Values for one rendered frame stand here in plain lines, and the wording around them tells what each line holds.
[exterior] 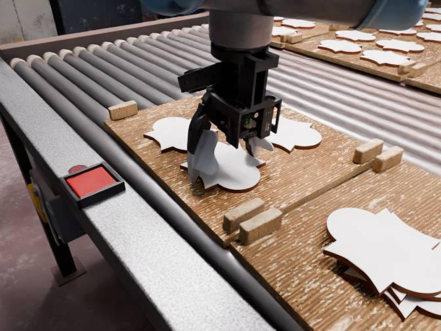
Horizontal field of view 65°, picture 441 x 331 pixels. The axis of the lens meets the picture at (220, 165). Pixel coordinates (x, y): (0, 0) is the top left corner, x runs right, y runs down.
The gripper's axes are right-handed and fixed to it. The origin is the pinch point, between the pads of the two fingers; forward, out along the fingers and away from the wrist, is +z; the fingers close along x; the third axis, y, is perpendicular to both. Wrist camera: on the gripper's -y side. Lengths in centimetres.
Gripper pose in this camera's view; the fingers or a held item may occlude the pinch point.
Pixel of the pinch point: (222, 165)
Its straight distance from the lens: 55.6
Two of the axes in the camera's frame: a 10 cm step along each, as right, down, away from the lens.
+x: 8.1, -3.3, 4.9
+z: -0.4, 8.0, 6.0
